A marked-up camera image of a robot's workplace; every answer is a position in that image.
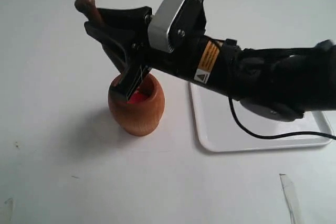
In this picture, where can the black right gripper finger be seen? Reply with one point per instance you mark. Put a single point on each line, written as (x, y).
(126, 18)

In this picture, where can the wooden pestle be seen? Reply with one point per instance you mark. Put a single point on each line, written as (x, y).
(89, 6)

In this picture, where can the red object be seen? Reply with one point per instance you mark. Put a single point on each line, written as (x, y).
(137, 97)

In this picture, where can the white rectangular tray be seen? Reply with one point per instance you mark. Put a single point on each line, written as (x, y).
(217, 131)

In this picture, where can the clear tape strip right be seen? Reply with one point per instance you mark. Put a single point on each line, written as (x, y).
(291, 198)

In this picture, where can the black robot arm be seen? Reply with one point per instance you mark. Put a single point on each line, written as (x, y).
(280, 84)

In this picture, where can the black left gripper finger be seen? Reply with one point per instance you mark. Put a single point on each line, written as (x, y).
(126, 55)

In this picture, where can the clear tape piece left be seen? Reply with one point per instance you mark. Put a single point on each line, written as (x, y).
(8, 209)

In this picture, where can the wooden mortar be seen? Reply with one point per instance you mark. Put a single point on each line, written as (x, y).
(142, 118)

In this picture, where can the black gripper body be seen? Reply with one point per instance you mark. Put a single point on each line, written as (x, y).
(198, 59)

